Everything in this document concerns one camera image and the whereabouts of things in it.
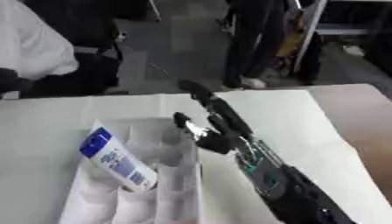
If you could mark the standing person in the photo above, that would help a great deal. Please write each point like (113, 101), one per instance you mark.
(258, 43)

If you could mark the white and blue tube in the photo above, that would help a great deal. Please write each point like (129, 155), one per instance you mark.
(116, 161)

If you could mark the white open box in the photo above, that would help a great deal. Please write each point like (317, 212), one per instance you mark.
(138, 172)

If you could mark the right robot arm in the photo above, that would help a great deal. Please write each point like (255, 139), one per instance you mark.
(286, 183)

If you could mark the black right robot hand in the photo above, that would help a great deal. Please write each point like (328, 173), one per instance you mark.
(224, 140)

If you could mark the seated person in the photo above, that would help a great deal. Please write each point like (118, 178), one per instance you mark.
(51, 46)

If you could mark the white board with yellow frame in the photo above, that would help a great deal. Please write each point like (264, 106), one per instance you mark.
(301, 32)

